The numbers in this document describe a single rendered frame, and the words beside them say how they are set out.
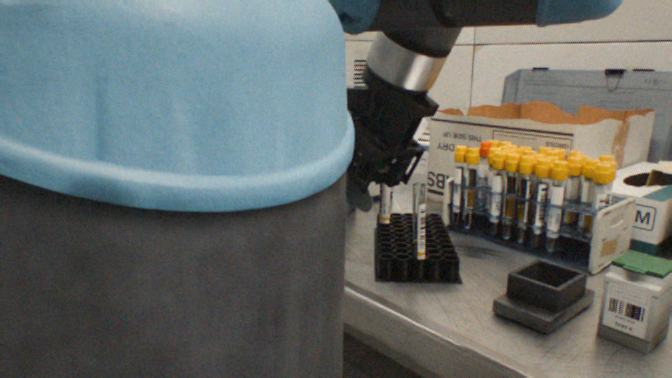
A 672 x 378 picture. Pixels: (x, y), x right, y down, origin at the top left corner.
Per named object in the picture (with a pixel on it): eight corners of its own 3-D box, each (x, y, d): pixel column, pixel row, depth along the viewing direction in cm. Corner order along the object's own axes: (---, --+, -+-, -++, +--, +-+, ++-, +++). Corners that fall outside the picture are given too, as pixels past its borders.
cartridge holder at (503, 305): (491, 313, 47) (495, 277, 46) (540, 286, 53) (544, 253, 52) (547, 336, 43) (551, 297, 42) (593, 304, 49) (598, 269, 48)
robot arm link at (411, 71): (364, 19, 50) (419, 23, 56) (348, 60, 53) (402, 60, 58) (413, 58, 47) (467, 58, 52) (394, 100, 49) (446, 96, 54)
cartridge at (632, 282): (595, 335, 43) (606, 262, 42) (618, 317, 46) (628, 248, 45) (647, 355, 40) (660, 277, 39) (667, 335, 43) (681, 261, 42)
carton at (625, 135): (421, 198, 86) (425, 108, 82) (513, 174, 104) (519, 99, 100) (565, 236, 68) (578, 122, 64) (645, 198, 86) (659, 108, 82)
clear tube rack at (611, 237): (441, 230, 70) (443, 179, 69) (482, 216, 77) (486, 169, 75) (592, 276, 55) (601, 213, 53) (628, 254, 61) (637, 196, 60)
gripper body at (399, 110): (358, 199, 55) (403, 106, 48) (315, 151, 60) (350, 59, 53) (406, 188, 60) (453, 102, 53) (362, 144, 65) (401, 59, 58)
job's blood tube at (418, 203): (411, 272, 55) (412, 182, 53) (423, 272, 55) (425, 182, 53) (412, 277, 54) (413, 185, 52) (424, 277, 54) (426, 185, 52)
